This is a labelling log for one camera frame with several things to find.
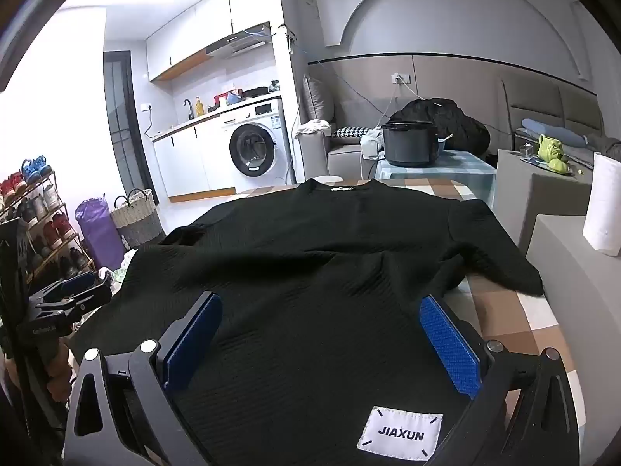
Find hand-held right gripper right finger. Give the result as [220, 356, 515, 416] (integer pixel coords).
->
[418, 295, 581, 466]

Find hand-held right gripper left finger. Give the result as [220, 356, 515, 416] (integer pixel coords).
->
[63, 291, 224, 466]

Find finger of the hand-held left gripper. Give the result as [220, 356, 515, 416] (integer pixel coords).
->
[46, 284, 113, 323]
[30, 272, 97, 308]

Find black knit sweater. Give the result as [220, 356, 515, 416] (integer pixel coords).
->
[68, 178, 544, 466]

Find person's left hand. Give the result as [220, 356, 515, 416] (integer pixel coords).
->
[46, 337, 73, 401]

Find white green plastic bag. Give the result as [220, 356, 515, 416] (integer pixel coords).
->
[97, 251, 132, 297]

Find wooden shoe rack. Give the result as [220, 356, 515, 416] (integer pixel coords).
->
[0, 170, 95, 285]

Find purple bag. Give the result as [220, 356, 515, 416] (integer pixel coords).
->
[75, 196, 128, 270]

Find checked blanket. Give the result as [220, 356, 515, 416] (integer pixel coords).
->
[233, 177, 585, 428]

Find rows of assorted shoes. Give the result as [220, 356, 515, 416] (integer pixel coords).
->
[0, 155, 93, 277]

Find woven basket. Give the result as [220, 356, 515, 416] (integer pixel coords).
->
[111, 188, 166, 248]

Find grey cube table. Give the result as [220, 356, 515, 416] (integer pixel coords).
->
[526, 214, 621, 399]
[492, 150, 595, 253]

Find white kitchen base cabinets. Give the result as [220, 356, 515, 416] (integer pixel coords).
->
[151, 116, 238, 203]

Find dark glass door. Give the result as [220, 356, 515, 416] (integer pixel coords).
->
[104, 52, 146, 195]

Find table with blue checked cloth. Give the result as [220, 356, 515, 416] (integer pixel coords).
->
[373, 150, 498, 205]

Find white washing machine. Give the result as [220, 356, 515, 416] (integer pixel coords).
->
[220, 98, 288, 194]

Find black round basket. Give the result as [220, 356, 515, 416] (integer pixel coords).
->
[381, 120, 441, 167]

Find white paper towel roll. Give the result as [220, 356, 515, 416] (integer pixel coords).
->
[582, 151, 621, 257]

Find black jacket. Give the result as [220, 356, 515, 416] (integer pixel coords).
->
[390, 98, 492, 158]

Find pale grey garment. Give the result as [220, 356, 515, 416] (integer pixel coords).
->
[360, 127, 389, 158]

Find grey sofa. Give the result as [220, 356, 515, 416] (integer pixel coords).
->
[296, 73, 621, 185]

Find green frog-shaped teapot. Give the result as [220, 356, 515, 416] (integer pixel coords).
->
[538, 133, 564, 162]

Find houndstooth pillow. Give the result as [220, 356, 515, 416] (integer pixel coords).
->
[332, 125, 374, 139]

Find blue pillow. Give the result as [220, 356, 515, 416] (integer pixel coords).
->
[521, 118, 590, 149]

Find white cloth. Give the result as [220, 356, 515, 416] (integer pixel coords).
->
[294, 119, 333, 137]

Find dark grey cloth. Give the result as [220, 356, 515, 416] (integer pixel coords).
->
[587, 133, 621, 157]

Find grey cushion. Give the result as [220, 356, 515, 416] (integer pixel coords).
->
[302, 74, 337, 124]

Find range hood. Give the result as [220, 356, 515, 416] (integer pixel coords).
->
[204, 22, 272, 59]

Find white wall cabinets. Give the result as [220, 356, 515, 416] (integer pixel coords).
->
[146, 0, 279, 83]

